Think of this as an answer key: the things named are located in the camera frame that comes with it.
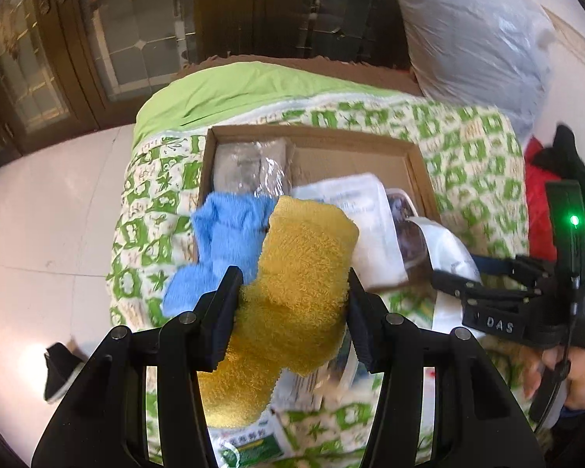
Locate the blue towel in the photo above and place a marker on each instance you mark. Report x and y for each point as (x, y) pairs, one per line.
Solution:
(224, 234)

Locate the black shoe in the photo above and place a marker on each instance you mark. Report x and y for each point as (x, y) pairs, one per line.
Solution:
(58, 375)

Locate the cardboard box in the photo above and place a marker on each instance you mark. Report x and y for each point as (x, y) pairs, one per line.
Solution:
(321, 156)

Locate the clear package with dark item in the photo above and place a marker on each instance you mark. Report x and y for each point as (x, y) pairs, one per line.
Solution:
(407, 239)

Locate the black cloth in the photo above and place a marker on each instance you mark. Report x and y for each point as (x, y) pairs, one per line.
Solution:
(565, 156)

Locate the yellow towel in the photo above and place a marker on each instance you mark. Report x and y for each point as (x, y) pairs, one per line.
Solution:
(297, 278)

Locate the brown plush blanket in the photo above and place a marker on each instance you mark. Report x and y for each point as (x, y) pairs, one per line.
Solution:
(351, 69)

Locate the dark wooden glass door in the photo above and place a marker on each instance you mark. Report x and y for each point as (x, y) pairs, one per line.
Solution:
(253, 9)

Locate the wooden glass-door cabinet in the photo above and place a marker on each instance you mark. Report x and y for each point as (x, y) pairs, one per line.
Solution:
(53, 34)

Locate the red cloth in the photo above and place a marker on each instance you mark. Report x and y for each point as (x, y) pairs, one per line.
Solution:
(538, 200)

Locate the white mailer bag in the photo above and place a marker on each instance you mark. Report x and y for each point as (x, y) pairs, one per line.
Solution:
(365, 219)

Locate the green bedsheet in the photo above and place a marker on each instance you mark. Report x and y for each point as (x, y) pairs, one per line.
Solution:
(214, 92)

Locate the large plastic bag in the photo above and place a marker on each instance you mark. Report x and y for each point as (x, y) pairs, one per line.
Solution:
(468, 34)

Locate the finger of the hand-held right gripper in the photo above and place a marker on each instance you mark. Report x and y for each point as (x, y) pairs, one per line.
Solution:
(497, 264)
(451, 283)

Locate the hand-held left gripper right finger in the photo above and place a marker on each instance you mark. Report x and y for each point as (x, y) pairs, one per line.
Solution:
(363, 317)

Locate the green and white sachet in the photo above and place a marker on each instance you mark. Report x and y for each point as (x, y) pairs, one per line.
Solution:
(246, 448)

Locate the grey packet in clear plastic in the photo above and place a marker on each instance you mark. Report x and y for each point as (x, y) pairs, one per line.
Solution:
(246, 165)

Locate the green patterned quilt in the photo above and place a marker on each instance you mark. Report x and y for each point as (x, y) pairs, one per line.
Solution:
(468, 156)

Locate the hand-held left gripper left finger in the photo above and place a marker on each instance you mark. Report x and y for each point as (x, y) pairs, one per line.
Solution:
(222, 317)

